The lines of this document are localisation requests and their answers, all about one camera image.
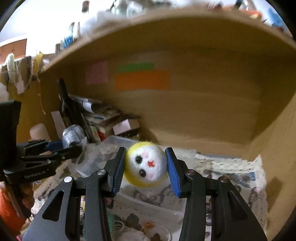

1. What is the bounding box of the dark wine bottle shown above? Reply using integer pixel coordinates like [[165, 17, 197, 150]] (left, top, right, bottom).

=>
[[57, 78, 81, 128]]

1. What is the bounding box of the white paper note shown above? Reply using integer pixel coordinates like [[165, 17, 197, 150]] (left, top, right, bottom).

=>
[[51, 111, 66, 140]]

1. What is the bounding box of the yellow white felt ball face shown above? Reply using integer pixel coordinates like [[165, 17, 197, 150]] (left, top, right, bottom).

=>
[[124, 142, 168, 188]]

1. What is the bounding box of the clear plastic storage box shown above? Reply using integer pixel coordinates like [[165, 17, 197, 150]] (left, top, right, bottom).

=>
[[75, 136, 138, 177]]

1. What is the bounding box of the pink sticky note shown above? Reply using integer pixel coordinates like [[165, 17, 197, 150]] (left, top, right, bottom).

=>
[[85, 61, 109, 85]]

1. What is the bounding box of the orange sticky note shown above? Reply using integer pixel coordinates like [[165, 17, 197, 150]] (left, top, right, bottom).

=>
[[114, 69, 171, 90]]

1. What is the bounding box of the wooden shelf board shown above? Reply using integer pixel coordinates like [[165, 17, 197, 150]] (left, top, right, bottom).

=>
[[42, 7, 295, 74]]

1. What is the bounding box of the beige cylindrical roll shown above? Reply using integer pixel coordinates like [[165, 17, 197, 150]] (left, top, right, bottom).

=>
[[30, 123, 51, 141]]

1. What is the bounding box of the stack of papers and books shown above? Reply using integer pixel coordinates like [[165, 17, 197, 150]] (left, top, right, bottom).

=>
[[70, 95, 122, 143]]

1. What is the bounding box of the butterfly print tablecloth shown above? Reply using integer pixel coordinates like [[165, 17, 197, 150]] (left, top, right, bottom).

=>
[[23, 147, 266, 240]]

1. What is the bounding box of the green sticky note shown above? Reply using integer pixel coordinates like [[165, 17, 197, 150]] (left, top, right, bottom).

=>
[[117, 62, 154, 73]]

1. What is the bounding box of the small white cardboard box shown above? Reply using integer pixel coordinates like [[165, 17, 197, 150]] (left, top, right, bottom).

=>
[[113, 118, 140, 136]]

